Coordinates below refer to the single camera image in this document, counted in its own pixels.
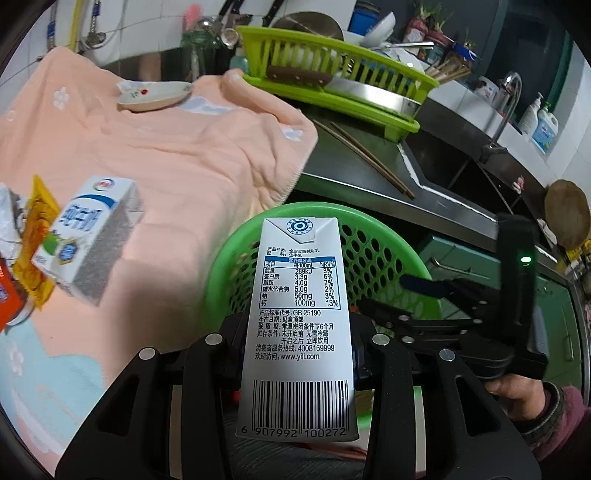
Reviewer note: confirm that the yellow snack packet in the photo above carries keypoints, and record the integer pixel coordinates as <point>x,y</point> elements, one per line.
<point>39,217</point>

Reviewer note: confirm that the jar with sprouting plant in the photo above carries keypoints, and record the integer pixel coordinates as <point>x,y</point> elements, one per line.
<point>418,30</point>
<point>441,37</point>

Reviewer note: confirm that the glass jar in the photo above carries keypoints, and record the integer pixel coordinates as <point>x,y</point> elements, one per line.
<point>201,53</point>

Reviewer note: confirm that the white milk carton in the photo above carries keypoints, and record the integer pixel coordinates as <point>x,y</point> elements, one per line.
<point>295,323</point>
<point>87,230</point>

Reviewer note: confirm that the peach flowered towel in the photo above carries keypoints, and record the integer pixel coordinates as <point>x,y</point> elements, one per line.
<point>175,175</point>

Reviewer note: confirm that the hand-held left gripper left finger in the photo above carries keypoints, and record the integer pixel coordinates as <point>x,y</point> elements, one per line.
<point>203,392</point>

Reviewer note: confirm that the person's right hand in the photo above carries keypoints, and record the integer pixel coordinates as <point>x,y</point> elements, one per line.
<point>517,394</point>

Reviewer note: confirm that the pink brush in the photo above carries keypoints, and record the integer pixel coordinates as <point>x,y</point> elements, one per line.
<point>194,16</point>

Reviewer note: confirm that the yellow gas pipe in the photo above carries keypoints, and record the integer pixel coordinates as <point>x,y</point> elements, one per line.
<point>76,23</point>

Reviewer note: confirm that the blue and white bottle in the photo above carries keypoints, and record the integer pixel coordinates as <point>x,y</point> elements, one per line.
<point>545,131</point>

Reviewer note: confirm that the small flowered plate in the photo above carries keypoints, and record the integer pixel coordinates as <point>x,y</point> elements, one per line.
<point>152,99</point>

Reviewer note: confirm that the bundle of wooden chopsticks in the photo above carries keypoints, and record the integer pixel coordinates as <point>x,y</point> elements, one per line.
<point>448,69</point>

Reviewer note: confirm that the stainless steel sink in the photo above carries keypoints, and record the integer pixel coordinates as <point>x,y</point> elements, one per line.
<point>461,157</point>

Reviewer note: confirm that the green plastic basket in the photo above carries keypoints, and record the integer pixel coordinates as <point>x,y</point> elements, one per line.
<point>369,249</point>

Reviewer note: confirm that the teal cabinet drawer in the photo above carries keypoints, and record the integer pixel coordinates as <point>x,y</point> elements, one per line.
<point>461,251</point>

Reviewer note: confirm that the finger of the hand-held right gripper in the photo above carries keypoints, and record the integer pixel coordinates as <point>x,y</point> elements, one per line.
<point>461,290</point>
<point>438,330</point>

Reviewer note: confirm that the white pump bottle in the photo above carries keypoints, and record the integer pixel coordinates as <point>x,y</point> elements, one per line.
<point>528,120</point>

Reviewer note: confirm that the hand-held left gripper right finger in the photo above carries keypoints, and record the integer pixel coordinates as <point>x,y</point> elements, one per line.
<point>415,406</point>

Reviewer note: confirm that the steel pot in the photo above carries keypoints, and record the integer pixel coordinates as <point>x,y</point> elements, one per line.
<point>307,25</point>

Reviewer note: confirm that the wooden chopstick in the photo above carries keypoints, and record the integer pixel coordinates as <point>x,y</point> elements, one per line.
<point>364,161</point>
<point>374,159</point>

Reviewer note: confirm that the steel faucet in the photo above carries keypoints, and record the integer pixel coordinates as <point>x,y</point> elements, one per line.
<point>496,136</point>

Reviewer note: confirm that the green dish rack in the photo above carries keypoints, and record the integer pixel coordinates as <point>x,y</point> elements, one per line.
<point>399,129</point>

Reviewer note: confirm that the red drink can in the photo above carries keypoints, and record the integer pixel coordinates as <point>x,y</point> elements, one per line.
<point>11,304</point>

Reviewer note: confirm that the white wrapper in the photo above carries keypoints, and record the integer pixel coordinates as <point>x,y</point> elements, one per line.
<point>9,217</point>

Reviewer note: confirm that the white bowl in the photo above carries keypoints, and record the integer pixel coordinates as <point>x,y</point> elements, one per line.
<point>381,30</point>

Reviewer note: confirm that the round wooden cutting board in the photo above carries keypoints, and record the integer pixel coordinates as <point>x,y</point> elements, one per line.
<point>565,212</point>

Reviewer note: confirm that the blue plastic container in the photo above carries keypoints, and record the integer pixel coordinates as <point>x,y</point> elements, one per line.
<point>362,21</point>

